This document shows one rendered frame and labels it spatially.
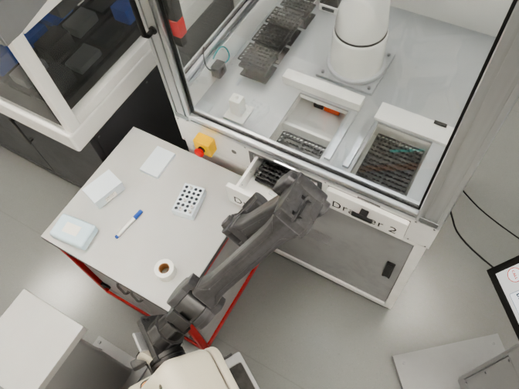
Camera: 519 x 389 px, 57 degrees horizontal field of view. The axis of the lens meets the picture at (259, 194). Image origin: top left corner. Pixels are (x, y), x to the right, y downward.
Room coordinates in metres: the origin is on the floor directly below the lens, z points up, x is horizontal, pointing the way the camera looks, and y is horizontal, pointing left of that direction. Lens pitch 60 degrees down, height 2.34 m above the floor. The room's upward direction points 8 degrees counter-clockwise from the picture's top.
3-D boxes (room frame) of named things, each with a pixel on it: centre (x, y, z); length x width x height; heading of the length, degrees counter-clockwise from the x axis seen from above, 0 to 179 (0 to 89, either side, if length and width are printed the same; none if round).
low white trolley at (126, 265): (0.91, 0.41, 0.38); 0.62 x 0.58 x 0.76; 53
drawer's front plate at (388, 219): (0.72, -0.35, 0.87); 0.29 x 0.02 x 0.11; 53
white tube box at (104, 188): (1.02, 0.59, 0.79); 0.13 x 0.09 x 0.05; 128
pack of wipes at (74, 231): (0.85, 0.70, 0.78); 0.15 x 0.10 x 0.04; 60
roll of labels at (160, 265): (0.65, 0.36, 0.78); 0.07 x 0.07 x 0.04
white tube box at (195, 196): (0.91, 0.27, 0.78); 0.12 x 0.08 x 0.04; 153
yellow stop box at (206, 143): (1.09, 0.18, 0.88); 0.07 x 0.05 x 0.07; 53
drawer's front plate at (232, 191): (0.79, -0.01, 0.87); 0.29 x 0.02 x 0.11; 53
